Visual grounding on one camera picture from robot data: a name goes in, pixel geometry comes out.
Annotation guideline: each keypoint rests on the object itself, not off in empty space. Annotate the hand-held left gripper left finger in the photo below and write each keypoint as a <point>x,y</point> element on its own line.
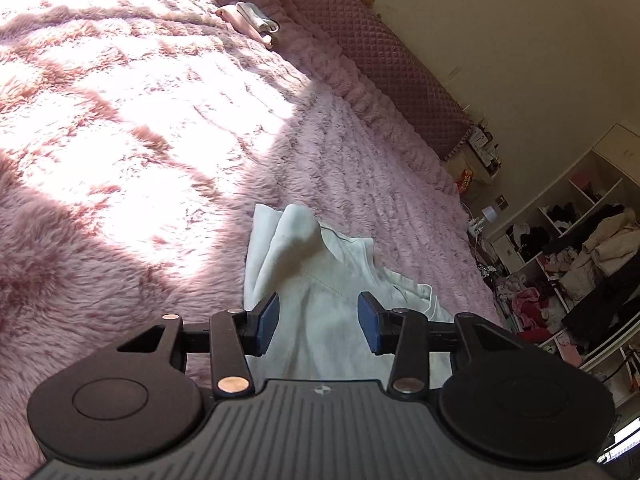
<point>265,322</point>

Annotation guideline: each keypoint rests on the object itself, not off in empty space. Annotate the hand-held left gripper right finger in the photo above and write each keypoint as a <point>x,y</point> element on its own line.
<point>369,322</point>

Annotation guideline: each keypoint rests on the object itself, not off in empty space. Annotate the white printed sweatshirt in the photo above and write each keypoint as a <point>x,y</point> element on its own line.
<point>325,310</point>

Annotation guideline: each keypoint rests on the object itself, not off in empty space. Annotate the pile of pink clothes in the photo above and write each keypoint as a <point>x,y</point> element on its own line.
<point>525,305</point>

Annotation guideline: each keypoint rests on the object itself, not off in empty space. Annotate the folded pink white clothes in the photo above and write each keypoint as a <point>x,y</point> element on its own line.
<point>250,20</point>

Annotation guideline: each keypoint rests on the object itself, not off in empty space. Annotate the small white table lamp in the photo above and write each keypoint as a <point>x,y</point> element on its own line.
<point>490,215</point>

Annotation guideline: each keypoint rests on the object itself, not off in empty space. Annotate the red snack bag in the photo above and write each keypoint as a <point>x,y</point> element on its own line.
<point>465,182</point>

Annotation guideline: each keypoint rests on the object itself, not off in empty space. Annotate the pink fluffy blanket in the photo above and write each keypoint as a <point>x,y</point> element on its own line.
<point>125,160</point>

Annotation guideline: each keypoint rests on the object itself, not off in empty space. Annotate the black garment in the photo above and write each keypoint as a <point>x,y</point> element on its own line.
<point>600,310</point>

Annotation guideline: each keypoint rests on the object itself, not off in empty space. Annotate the beige jacket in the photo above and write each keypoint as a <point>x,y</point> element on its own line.
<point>612,247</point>

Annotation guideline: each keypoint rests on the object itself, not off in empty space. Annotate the pink quilted headboard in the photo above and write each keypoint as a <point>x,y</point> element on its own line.
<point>380,60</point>

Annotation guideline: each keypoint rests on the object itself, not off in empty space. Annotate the white open shelf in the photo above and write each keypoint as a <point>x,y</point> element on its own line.
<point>595,160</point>

